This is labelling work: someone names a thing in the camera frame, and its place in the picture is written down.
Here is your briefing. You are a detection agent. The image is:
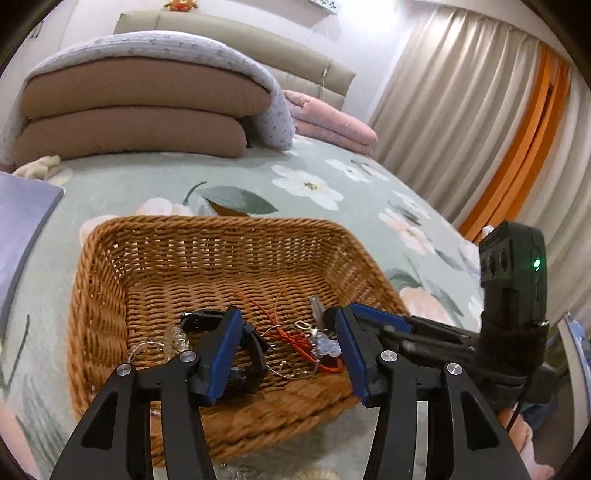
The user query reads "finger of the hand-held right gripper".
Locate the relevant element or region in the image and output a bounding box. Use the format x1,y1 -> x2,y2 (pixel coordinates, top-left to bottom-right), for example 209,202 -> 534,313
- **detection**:
349,303 -> 483,346
322,306 -> 483,377

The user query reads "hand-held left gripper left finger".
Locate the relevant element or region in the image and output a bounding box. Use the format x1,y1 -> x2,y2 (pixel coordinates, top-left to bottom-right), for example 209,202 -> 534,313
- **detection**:
50,307 -> 245,480

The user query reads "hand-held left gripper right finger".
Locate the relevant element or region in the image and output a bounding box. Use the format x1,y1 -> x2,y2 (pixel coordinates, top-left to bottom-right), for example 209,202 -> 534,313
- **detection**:
335,307 -> 532,480

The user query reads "black wrist watch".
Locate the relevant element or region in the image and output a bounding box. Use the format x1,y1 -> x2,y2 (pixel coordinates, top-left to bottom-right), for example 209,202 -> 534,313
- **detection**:
179,310 -> 269,396

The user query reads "red cord light blue pendant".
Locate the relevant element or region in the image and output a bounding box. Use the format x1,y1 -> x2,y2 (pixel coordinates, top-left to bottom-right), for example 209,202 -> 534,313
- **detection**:
240,287 -> 347,376

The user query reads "brown wicker basket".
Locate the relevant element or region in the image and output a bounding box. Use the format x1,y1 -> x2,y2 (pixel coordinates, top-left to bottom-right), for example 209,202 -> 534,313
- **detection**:
67,215 -> 411,469

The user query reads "green floral bed sheet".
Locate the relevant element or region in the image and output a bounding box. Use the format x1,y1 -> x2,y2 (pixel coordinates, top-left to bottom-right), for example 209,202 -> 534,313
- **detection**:
0,134 -> 509,480

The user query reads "person's orange pink clothing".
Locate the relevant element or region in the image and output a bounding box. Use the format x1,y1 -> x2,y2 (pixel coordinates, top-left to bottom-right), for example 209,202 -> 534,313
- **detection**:
502,410 -> 556,480

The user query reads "orange curtain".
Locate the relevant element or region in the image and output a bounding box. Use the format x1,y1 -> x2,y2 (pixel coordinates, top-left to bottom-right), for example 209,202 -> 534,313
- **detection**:
459,46 -> 573,241

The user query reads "pink folded blanket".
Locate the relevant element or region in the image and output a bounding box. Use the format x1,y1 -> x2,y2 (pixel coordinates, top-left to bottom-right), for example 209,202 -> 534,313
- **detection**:
283,89 -> 379,157

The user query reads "beige curtain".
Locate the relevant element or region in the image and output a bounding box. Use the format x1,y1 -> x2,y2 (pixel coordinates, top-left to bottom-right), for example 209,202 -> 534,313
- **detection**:
369,7 -> 591,289

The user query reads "brown folded duvet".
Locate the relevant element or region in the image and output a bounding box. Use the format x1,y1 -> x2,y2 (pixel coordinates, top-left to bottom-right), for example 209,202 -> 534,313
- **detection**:
13,60 -> 273,167

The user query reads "purple folded cloth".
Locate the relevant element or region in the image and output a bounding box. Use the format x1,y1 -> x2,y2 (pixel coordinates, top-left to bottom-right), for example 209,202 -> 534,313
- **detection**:
0,172 -> 65,325

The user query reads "cream plush toy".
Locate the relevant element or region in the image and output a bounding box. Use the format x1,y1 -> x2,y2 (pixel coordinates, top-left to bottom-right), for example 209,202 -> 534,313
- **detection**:
11,154 -> 62,180

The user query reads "beige padded headboard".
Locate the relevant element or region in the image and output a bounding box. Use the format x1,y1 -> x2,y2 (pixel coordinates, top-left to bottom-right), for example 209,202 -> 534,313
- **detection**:
113,10 -> 358,112

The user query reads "grey printed blanket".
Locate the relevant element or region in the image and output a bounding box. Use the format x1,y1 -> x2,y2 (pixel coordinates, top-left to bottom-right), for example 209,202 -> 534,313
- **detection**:
0,33 -> 296,163

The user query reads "black cable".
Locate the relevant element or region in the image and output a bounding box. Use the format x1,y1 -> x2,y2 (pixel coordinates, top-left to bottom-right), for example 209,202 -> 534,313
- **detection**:
505,387 -> 528,435

